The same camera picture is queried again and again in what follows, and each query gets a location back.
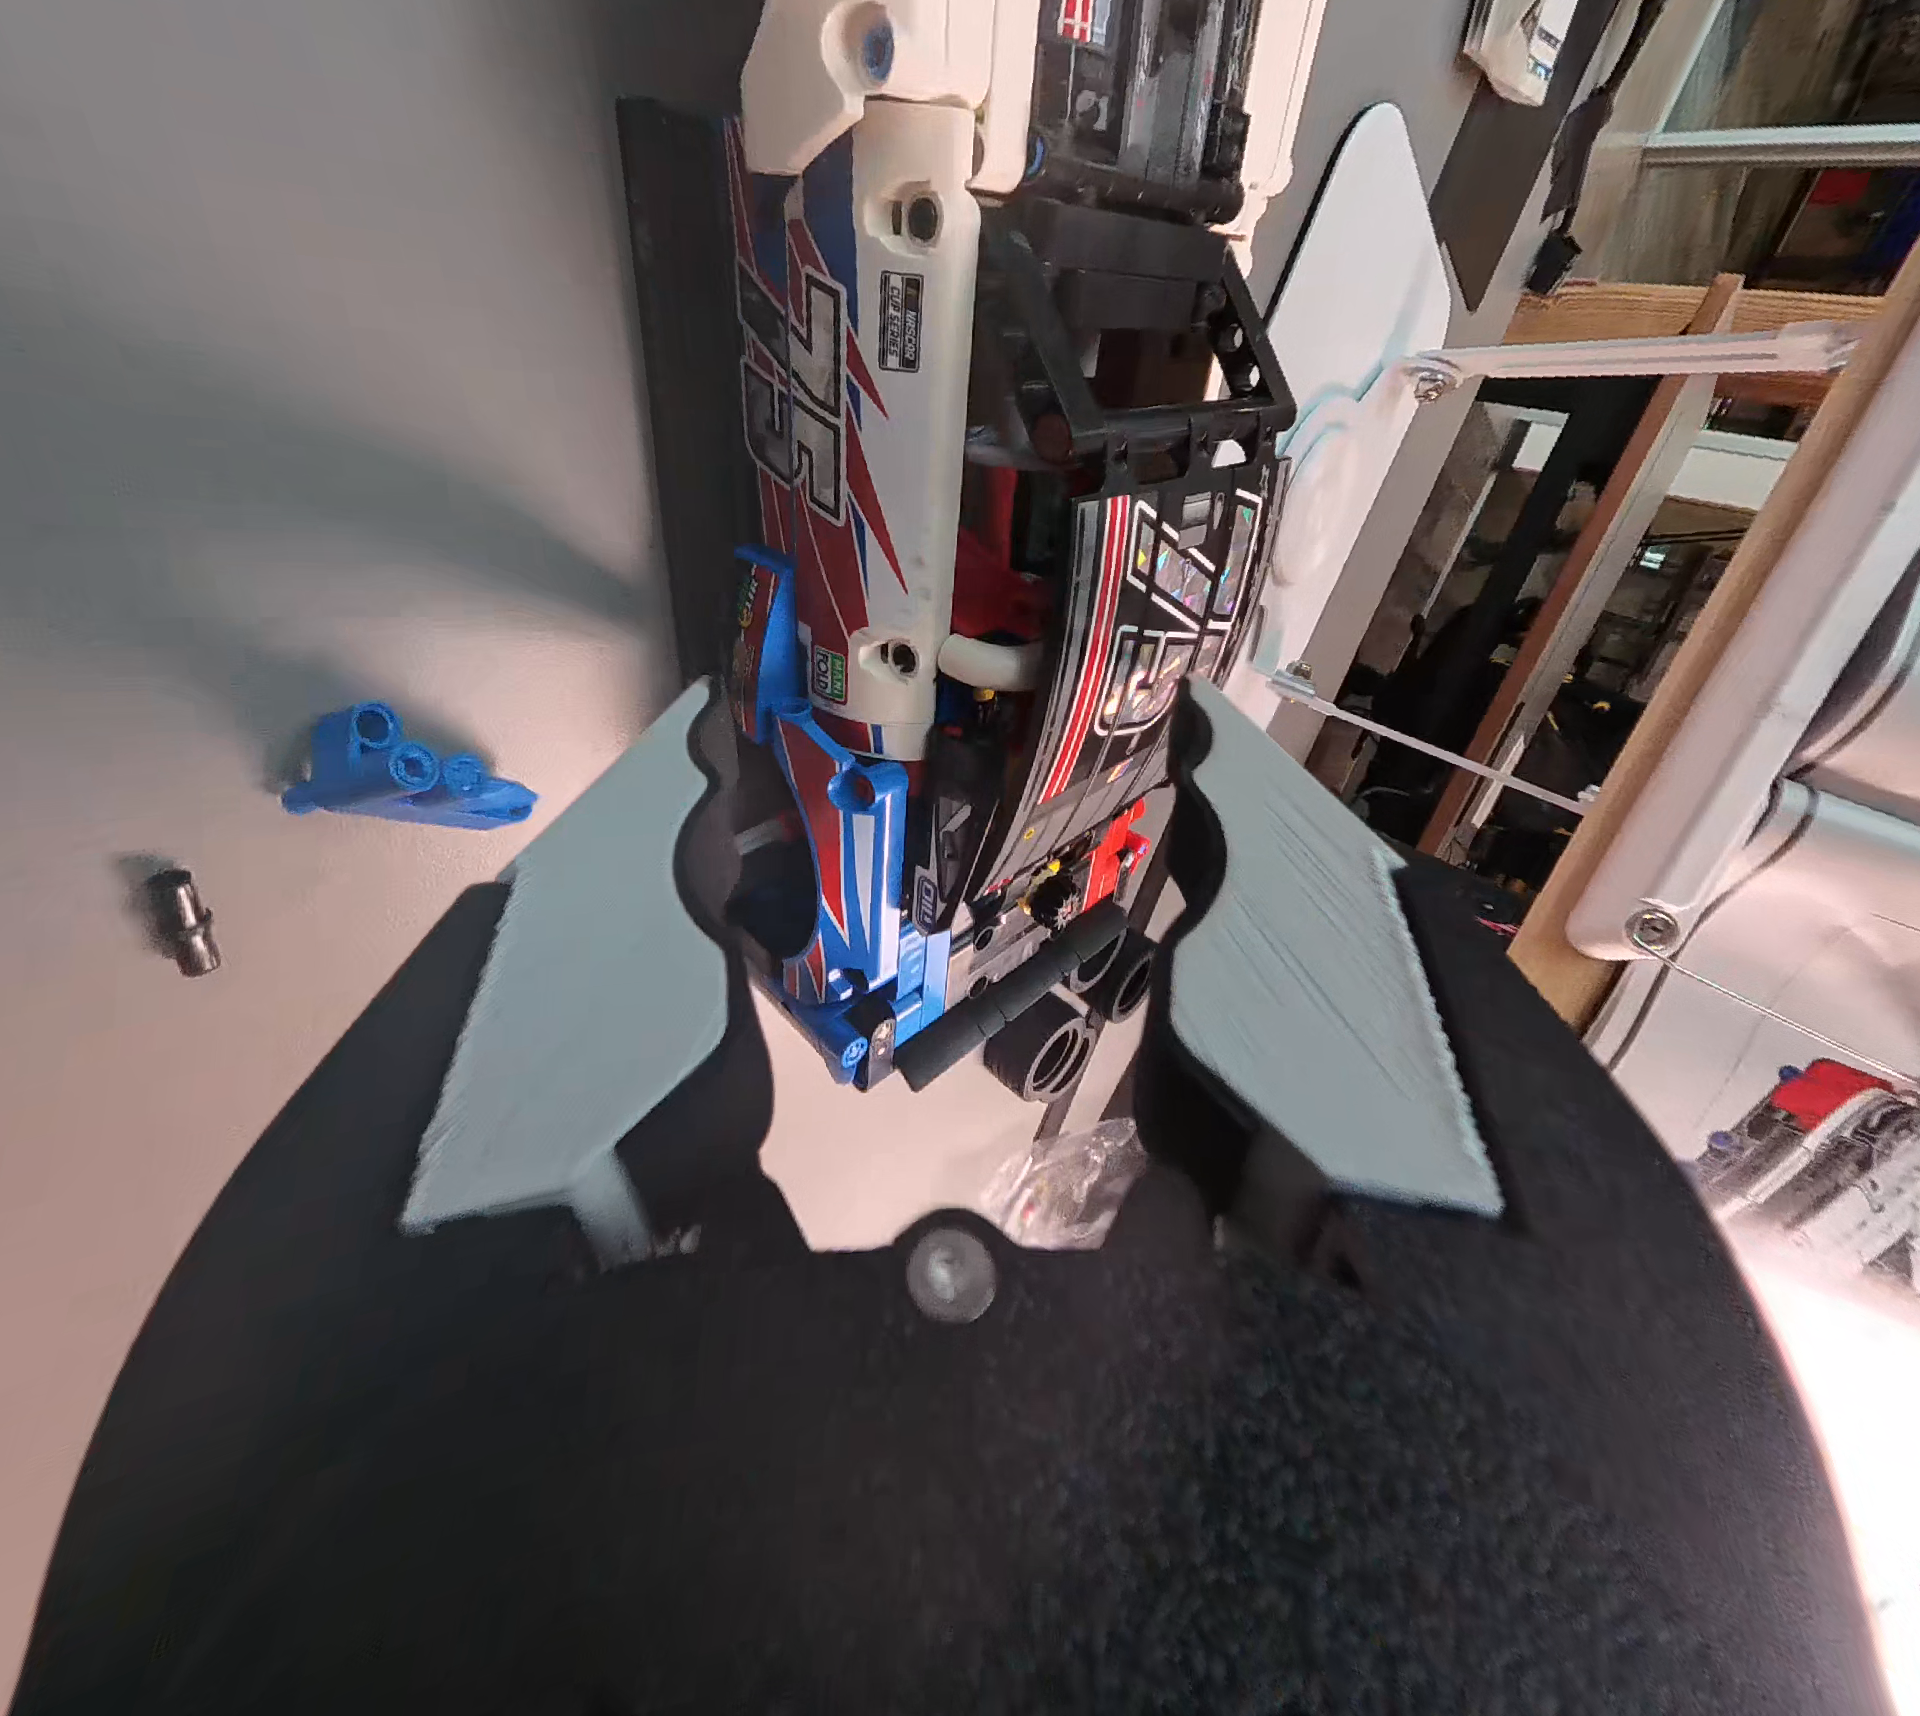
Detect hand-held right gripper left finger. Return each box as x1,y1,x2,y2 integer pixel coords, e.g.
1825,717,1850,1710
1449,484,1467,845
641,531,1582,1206
398,678,775,1277

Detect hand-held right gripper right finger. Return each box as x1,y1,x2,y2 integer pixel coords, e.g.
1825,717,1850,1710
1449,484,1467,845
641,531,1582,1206
1133,678,1507,1285

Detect blue brick connector piece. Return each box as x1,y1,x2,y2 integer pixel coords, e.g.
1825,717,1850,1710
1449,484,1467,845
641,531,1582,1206
280,702,541,835

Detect toy brick race car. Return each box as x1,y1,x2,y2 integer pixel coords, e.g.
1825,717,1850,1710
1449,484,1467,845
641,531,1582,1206
615,0,1382,1105

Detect black rubber toy tyre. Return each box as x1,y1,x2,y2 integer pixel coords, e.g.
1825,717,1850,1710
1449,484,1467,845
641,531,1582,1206
1076,937,1161,1032
982,1008,1098,1107

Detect clear plastic bag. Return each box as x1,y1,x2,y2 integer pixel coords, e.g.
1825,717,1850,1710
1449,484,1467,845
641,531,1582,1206
982,1117,1151,1255

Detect small dark grey brick pin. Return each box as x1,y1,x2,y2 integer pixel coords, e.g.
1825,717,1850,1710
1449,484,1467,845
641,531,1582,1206
143,860,225,979

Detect white metal book stand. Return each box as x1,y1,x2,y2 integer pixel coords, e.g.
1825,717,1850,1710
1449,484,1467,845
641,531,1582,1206
1253,102,1920,968

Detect wooden frame rack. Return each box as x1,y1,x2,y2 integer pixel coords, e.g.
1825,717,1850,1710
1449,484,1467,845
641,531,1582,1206
1417,247,1920,1037

